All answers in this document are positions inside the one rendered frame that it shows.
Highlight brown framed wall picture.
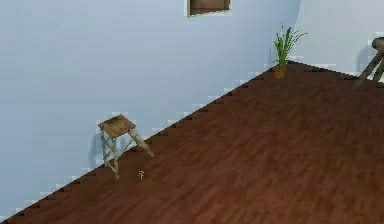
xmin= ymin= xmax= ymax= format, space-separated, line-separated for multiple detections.
xmin=186 ymin=0 xmax=232 ymax=18

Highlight brown wooden stool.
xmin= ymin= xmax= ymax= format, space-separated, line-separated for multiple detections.
xmin=97 ymin=113 xmax=156 ymax=181

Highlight green house plant orange pot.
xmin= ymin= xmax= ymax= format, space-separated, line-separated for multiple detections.
xmin=272 ymin=22 xmax=309 ymax=80

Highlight dark tripod floor lamp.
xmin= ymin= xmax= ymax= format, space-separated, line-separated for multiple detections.
xmin=358 ymin=36 xmax=384 ymax=83

